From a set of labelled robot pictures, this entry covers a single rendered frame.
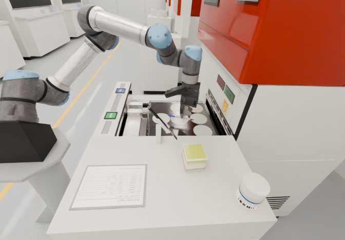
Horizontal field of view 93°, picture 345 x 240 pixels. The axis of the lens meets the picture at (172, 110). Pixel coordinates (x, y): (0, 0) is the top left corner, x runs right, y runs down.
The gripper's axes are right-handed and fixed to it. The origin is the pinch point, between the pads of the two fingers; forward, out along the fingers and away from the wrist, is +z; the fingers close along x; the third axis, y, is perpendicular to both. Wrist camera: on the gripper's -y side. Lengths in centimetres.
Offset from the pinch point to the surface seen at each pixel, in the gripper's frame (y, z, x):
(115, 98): -40.2, -0.2, 4.2
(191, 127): 6.3, 5.4, -1.9
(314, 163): 77, 20, 5
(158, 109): -15.0, 5.5, 9.3
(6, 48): -357, 47, 173
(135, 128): -22.7, 7.5, -8.9
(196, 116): 8.0, 5.4, 9.2
